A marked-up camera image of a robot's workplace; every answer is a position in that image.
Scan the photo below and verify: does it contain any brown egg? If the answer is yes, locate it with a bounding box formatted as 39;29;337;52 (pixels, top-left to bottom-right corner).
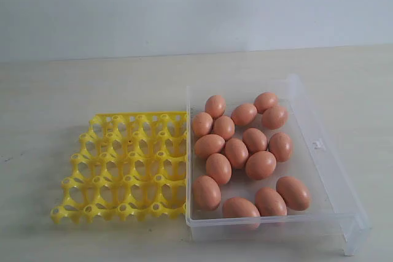
192;175;222;211
261;105;289;130
212;115;235;141
206;153;232;185
276;176;311;211
224;138;249;169
194;134;225;159
255;187;287;217
204;94;226;119
192;112;213;137
268;132;293;162
245;151;277;180
231;103;257;126
222;197;260;218
242;128;268;154
254;91;278;114

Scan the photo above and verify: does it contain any clear plastic storage box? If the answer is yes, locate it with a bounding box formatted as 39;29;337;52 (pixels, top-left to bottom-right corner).
185;74;370;256

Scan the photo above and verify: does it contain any yellow plastic egg tray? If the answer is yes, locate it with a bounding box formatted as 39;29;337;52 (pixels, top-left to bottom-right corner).
51;112;188;223

